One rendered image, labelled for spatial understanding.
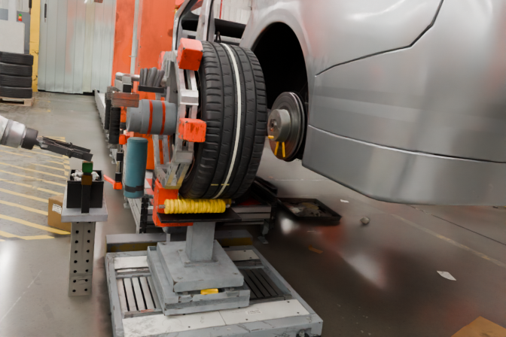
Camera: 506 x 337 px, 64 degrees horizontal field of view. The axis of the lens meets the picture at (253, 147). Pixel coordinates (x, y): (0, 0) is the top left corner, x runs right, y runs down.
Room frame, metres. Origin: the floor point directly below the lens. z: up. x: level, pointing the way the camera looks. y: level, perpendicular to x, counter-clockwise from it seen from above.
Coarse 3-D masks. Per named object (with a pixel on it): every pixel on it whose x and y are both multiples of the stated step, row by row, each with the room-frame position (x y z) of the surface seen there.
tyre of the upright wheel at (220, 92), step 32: (224, 64) 1.52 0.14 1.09; (256, 64) 1.59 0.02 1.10; (224, 96) 1.44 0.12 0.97; (256, 96) 1.49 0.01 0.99; (224, 128) 1.42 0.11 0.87; (256, 128) 1.47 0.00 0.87; (224, 160) 1.44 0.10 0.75; (256, 160) 1.49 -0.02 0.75; (192, 192) 1.52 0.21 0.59; (224, 192) 1.57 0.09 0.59
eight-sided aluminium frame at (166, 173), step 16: (176, 64) 1.53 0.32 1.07; (176, 80) 1.51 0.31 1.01; (192, 80) 1.48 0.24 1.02; (160, 96) 1.88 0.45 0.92; (192, 96) 1.43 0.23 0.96; (192, 112) 1.43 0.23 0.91; (176, 128) 1.44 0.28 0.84; (176, 144) 1.42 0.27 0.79; (192, 144) 1.44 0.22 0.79; (176, 160) 1.42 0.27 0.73; (160, 176) 1.65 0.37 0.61; (176, 176) 1.57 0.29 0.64
